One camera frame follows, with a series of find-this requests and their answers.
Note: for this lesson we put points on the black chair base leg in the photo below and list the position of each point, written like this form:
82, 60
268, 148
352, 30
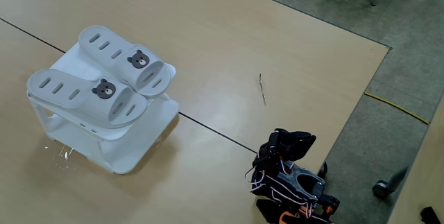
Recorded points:
398, 179

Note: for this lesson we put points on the thin dark strip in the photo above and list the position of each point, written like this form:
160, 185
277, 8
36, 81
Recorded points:
262, 90

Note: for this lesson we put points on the white bear slipper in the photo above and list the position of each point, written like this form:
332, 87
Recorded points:
114, 55
79, 102

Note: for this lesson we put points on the black floor object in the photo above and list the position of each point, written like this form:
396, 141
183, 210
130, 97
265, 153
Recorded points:
430, 216

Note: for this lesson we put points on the grey caster wheel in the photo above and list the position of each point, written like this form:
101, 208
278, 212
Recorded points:
380, 189

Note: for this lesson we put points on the white plastic open box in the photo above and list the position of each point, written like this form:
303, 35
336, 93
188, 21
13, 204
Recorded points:
138, 140

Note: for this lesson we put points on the black table caster wheel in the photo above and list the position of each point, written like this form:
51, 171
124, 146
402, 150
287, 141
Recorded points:
322, 171

